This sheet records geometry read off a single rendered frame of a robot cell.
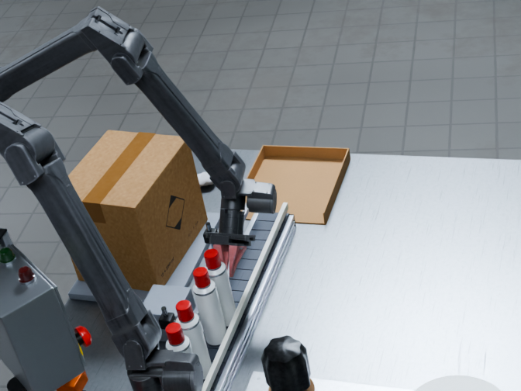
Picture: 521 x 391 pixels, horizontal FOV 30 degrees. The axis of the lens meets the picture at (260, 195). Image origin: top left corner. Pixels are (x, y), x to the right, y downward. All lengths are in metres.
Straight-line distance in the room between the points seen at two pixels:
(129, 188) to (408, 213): 0.74
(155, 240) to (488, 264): 0.81
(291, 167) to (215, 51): 2.59
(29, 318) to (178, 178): 0.99
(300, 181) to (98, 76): 2.77
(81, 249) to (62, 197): 0.09
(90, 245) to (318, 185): 1.16
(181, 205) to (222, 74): 2.65
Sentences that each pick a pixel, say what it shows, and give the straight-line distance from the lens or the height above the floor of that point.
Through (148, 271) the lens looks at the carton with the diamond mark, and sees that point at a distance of 2.40.
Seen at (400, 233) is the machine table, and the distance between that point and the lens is 2.51.
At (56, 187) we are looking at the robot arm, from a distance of 1.65.
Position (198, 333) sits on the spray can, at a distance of 2.06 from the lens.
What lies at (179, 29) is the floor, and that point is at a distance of 5.66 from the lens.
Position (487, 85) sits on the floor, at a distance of 4.70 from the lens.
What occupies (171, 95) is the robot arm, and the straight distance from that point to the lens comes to 2.07.
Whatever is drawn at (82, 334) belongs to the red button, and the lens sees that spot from 1.65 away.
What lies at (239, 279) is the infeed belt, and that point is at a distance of 2.37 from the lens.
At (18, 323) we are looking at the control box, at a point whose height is 1.45.
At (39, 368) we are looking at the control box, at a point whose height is 1.35.
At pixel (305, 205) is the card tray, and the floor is 0.83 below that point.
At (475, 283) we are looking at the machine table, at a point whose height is 0.83.
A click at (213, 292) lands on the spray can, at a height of 1.03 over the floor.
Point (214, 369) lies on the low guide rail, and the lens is 2.12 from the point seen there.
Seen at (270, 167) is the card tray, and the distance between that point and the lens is 2.81.
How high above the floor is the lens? 2.42
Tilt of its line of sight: 36 degrees down
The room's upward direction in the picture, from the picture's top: 11 degrees counter-clockwise
